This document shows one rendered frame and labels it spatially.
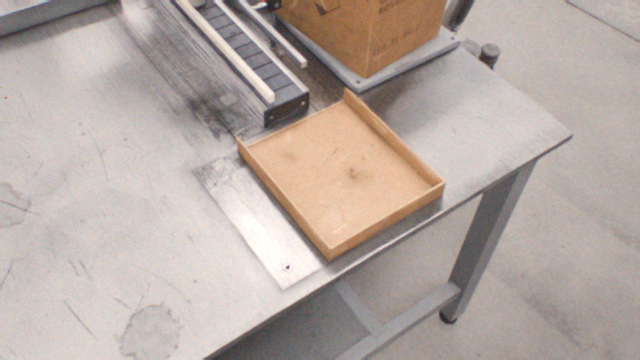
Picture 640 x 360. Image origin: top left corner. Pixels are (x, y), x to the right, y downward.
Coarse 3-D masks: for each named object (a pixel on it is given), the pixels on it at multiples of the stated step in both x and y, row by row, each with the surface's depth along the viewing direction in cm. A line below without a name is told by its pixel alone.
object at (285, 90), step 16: (208, 0) 142; (208, 16) 138; (224, 16) 138; (224, 32) 135; (240, 32) 135; (240, 48) 132; (256, 48) 132; (256, 64) 129; (272, 64) 129; (272, 80) 126; (288, 80) 126; (288, 96) 123
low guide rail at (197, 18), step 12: (180, 0) 136; (192, 12) 133; (204, 24) 131; (216, 36) 128; (228, 48) 126; (240, 60) 124; (252, 72) 122; (252, 84) 122; (264, 84) 120; (264, 96) 120
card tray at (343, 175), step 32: (352, 96) 126; (288, 128) 124; (320, 128) 124; (352, 128) 125; (384, 128) 121; (256, 160) 113; (288, 160) 119; (320, 160) 119; (352, 160) 119; (384, 160) 120; (416, 160) 117; (288, 192) 114; (320, 192) 114; (352, 192) 114; (384, 192) 115; (416, 192) 115; (320, 224) 109; (352, 224) 110; (384, 224) 109
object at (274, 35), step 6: (234, 0) 130; (240, 0) 129; (240, 6) 129; (246, 6) 128; (246, 12) 128; (252, 12) 126; (252, 18) 127; (258, 18) 125; (258, 24) 126; (264, 24) 124; (264, 30) 124; (270, 30) 123; (270, 36) 123; (276, 36) 122; (276, 42) 122; (282, 42) 121; (282, 48) 121; (288, 48) 120; (288, 54) 120; (294, 54) 119; (294, 60) 119; (300, 60) 118; (300, 66) 118; (306, 66) 119
